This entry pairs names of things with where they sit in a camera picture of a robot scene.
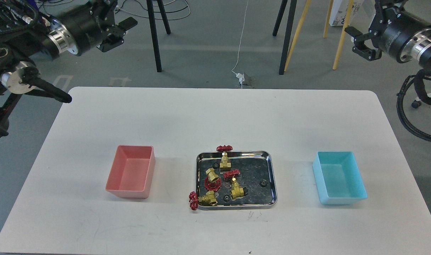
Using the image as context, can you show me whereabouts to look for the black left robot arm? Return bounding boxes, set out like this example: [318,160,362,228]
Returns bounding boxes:
[0,0,138,138]

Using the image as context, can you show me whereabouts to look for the white power plug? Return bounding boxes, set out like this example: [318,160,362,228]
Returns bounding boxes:
[236,73,245,86]

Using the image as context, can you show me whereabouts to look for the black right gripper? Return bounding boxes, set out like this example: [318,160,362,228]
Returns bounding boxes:
[344,0,431,64]

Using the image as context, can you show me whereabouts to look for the white cardboard box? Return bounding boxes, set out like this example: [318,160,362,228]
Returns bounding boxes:
[329,0,364,27]

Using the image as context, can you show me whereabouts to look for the white cable on floor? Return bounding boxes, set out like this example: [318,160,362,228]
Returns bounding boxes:
[232,0,249,75]

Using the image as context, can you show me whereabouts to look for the stainless steel tray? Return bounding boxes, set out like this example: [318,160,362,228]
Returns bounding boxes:
[195,151,277,210]

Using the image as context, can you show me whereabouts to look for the yellow wooden easel legs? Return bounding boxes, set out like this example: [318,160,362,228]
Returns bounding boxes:
[281,0,353,72]

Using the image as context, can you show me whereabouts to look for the brass valve centre of tray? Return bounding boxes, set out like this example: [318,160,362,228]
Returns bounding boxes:
[223,169,248,200]

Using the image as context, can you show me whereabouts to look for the brass valve with handle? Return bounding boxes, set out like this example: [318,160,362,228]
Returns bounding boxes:
[204,168,222,192]

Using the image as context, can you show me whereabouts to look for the black stand legs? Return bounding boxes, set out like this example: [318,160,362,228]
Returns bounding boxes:
[272,0,297,75]
[146,0,171,73]

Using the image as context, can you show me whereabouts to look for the brass valve of tray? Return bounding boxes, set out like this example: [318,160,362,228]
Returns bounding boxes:
[217,145,233,171]
[223,169,248,200]

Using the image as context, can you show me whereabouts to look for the black stand right legs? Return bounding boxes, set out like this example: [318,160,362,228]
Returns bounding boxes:
[272,0,297,75]

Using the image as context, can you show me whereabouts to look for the pink plastic box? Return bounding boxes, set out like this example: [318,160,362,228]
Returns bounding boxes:
[105,145,155,199]

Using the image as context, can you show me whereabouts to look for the blue plastic box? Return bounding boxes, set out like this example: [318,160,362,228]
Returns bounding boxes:
[312,151,368,205]

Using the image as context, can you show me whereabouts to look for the brass valve top of tray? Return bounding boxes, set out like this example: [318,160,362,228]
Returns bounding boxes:
[217,145,233,171]

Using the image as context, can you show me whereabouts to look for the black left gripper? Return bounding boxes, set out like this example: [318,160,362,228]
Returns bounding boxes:
[55,0,138,56]

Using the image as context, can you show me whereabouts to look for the brass valve on tray edge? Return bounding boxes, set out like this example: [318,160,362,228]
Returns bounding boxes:
[189,191,218,210]

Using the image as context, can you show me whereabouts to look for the black stand left legs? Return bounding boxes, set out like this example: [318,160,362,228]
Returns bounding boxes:
[146,0,171,73]

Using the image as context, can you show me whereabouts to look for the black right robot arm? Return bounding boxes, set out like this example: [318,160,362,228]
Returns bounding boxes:
[345,0,431,69]

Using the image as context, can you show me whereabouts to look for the small black gear bottom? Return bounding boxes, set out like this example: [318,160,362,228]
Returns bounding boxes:
[223,195,231,202]

